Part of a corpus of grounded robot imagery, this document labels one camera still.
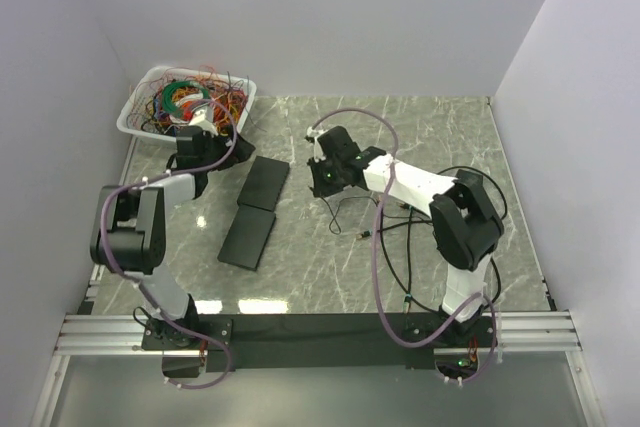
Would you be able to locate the aluminium rail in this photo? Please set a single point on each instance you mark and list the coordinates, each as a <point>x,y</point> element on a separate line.
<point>114,335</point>

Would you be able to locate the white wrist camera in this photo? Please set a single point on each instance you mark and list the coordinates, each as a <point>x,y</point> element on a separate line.
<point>313,134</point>
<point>203,117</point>

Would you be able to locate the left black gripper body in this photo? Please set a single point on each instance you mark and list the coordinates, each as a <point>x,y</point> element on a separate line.
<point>216,150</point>

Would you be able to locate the black network switch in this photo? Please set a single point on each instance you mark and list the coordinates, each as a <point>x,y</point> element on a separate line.
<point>247,237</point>
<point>264,184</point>

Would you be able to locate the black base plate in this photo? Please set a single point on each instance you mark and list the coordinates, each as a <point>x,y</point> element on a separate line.
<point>330,340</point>

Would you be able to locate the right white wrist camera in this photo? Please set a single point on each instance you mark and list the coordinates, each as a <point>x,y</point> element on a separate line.
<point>313,134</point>

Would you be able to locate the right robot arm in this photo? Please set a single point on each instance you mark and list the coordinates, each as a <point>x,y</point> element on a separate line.
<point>464,221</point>

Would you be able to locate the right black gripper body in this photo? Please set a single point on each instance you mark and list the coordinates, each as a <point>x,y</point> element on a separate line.
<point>337,166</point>

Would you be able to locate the white wire basket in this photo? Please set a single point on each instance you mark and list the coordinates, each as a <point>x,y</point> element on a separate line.
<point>163,102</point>

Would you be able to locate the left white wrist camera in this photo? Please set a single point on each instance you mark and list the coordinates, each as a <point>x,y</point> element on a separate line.
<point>203,117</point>

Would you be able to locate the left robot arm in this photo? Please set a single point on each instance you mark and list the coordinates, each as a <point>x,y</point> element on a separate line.
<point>129,233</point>

